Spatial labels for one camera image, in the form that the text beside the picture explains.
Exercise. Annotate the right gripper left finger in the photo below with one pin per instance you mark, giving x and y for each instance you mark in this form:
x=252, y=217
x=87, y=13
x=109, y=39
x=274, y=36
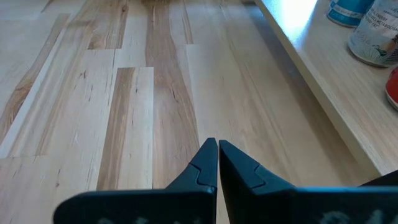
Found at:
x=140, y=208

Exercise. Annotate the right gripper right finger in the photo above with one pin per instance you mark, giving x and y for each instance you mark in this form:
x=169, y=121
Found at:
x=311, y=208

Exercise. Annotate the red Fanta strawberry soda can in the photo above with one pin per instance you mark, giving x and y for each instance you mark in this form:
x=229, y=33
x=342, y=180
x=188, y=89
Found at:
x=393, y=90

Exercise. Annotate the white Celsius energy drink can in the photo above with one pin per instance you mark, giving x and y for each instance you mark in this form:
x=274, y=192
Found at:
x=376, y=37

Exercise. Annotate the blue silver Red Bull can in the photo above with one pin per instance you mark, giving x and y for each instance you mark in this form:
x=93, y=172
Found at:
x=348, y=12

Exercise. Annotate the light wooden shelf board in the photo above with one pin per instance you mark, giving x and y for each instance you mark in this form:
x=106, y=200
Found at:
x=326, y=77

